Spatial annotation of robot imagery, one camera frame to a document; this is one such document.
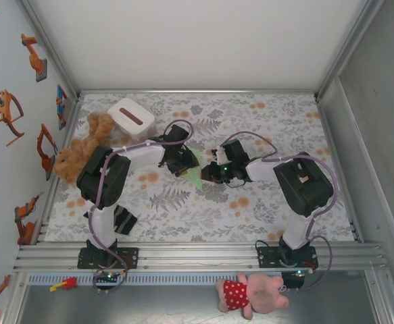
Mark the light green paper sheet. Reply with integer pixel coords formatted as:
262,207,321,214
179,148,207,194

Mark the white and pink tissue box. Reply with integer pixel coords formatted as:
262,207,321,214
107,97,156,142

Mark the black striped cloth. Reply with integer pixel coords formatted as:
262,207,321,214
82,205,139,236

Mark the brown plush teddy bear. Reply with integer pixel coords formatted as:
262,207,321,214
53,112,116,186

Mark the pink plush pig toy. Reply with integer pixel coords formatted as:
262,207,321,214
216,271,291,321

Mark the control board with green light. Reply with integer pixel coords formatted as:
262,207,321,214
93,269,127,283
282,269,316,290

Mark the red and yellow toy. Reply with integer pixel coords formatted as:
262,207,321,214
49,276,78,293

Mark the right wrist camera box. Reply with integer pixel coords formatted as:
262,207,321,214
212,139,251,163

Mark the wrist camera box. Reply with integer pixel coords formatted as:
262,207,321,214
212,139,251,163
164,124,190,145

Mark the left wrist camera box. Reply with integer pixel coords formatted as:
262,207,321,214
164,124,190,145

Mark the thin aluminium frame rail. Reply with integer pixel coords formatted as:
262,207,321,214
76,88,319,96

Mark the aluminium frame rail with slots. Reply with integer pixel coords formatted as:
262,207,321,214
13,241,391,272

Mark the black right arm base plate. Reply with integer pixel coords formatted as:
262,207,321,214
256,246,318,269

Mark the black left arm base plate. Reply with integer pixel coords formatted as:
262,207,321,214
77,246,140,270

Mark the perforated grey cable duct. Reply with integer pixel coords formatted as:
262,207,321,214
26,272,285,285

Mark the aluminium frame side rail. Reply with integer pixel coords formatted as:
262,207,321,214
314,96,365,244
34,96,84,244

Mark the blue and orange wall sticker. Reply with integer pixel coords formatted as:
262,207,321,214
55,84,70,131

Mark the aluminium frame post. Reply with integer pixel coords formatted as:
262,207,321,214
314,0,386,101
18,0,82,101

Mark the orange gripper claw wall sticker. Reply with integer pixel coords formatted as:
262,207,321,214
0,89,26,147

